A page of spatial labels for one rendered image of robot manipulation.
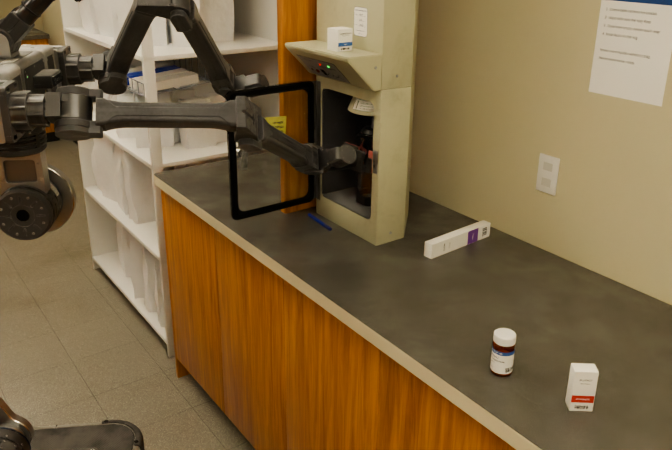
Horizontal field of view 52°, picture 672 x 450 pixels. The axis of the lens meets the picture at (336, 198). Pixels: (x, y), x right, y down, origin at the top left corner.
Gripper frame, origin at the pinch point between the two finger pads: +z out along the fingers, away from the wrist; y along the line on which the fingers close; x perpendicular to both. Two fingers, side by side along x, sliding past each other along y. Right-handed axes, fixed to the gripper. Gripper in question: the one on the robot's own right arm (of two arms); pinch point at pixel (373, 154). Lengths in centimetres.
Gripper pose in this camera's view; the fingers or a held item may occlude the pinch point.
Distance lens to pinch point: 215.5
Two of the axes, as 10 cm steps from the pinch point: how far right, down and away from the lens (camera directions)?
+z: 7.9, -1.7, 5.9
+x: -0.4, 9.5, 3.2
